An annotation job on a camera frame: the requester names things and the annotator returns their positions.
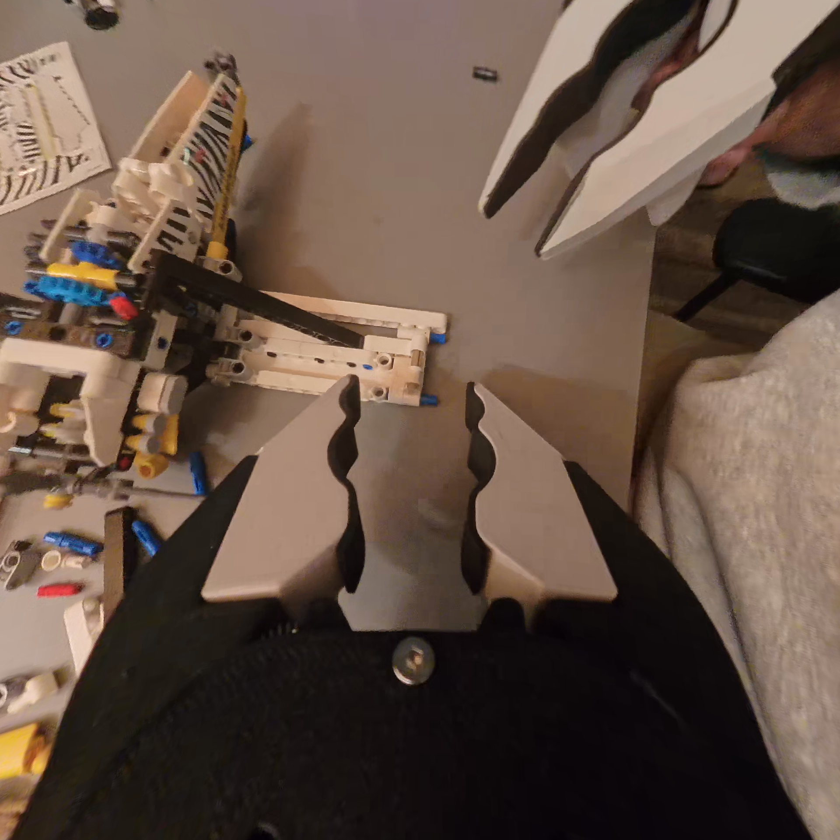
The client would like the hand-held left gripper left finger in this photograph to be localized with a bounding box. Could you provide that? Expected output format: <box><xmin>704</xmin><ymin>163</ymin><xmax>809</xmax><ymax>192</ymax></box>
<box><xmin>199</xmin><ymin>374</ymin><xmax>366</xmax><ymax>602</ymax></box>

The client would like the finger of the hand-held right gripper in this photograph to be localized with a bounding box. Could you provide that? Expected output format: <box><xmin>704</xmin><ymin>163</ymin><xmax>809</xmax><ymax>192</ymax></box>
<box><xmin>533</xmin><ymin>0</ymin><xmax>840</xmax><ymax>261</ymax></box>
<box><xmin>478</xmin><ymin>0</ymin><xmax>713</xmax><ymax>220</ymax></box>

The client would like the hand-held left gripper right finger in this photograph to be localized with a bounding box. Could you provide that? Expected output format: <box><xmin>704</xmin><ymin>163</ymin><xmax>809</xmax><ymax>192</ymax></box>
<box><xmin>461</xmin><ymin>382</ymin><xmax>619</xmax><ymax>603</ymax></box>

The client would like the white lego skid assembly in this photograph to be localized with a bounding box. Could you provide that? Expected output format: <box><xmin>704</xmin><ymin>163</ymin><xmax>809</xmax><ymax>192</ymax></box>
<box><xmin>206</xmin><ymin>308</ymin><xmax>441</xmax><ymax>406</ymax></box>

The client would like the pile of lego pieces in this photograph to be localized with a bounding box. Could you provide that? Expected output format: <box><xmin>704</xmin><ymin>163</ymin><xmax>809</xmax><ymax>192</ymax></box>
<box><xmin>0</xmin><ymin>489</ymin><xmax>107</xmax><ymax>719</ymax></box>

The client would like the long white lego beam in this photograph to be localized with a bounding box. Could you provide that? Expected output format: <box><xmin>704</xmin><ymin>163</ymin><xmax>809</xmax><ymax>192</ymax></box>
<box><xmin>262</xmin><ymin>290</ymin><xmax>449</xmax><ymax>332</ymax></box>

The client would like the zebra striped lego helicopter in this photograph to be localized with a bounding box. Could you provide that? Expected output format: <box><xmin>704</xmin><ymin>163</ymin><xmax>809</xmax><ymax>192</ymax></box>
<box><xmin>0</xmin><ymin>52</ymin><xmax>365</xmax><ymax>500</ymax></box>

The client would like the person's right forearm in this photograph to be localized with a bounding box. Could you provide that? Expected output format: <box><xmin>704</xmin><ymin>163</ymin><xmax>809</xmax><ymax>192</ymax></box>
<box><xmin>755</xmin><ymin>147</ymin><xmax>840</xmax><ymax>212</ymax></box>

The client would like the long black lego beam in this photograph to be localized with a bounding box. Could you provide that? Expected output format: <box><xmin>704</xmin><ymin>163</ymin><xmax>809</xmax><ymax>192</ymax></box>
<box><xmin>103</xmin><ymin>505</ymin><xmax>140</xmax><ymax>621</ymax></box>

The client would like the yellow curved lego panel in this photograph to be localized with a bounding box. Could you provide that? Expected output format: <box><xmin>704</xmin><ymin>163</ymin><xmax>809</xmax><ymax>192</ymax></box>
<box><xmin>0</xmin><ymin>722</ymin><xmax>56</xmax><ymax>780</ymax></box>

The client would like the cluster of small lego parts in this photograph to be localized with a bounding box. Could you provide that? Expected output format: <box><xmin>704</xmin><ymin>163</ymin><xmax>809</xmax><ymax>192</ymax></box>
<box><xmin>66</xmin><ymin>0</ymin><xmax>123</xmax><ymax>32</ymax></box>

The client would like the person's right hand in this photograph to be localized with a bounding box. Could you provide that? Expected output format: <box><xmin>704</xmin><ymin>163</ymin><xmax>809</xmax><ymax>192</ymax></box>
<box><xmin>697</xmin><ymin>71</ymin><xmax>840</xmax><ymax>191</ymax></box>

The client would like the black chair seat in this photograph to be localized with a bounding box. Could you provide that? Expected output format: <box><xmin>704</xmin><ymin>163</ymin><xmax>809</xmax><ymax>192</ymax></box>
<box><xmin>672</xmin><ymin>197</ymin><xmax>840</xmax><ymax>322</ymax></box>

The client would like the zebra sticker sheet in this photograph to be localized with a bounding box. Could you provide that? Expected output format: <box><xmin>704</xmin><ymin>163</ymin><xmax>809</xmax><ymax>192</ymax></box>
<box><xmin>0</xmin><ymin>41</ymin><xmax>112</xmax><ymax>216</ymax></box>

